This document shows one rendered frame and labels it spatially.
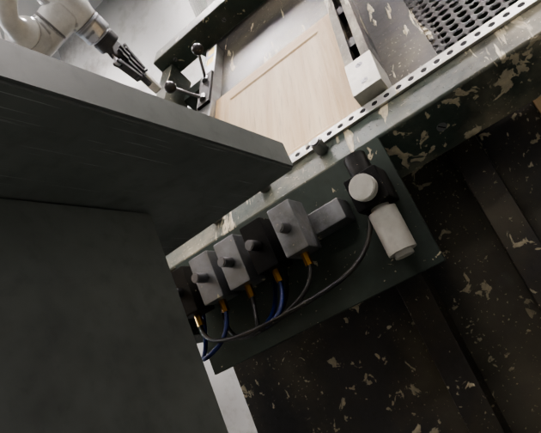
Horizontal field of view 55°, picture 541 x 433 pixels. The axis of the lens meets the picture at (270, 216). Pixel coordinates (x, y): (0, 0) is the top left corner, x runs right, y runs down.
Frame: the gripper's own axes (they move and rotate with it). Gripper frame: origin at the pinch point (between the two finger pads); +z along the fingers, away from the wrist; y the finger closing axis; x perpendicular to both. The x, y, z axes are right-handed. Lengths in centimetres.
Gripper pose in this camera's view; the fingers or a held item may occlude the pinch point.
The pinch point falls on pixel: (150, 82)
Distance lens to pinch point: 179.7
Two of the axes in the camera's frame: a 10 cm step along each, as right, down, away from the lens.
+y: 0.4, 6.7, -7.5
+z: 6.3, 5.6, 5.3
